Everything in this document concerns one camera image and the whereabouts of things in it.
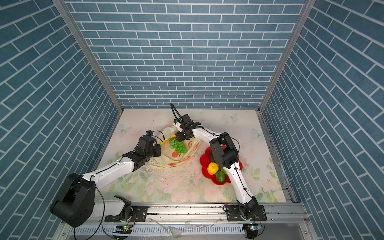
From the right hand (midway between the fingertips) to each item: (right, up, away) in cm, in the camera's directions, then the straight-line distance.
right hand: (179, 136), depth 102 cm
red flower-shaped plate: (+17, -14, -13) cm, 26 cm away
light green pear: (+28, -18, -18) cm, 38 cm away
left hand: (-9, -5, -13) cm, 16 cm away
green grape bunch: (+1, -6, -8) cm, 10 cm away
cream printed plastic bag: (-5, -12, -12) cm, 18 cm away
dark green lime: (+25, -20, -22) cm, 39 cm away
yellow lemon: (+21, -17, -18) cm, 33 cm away
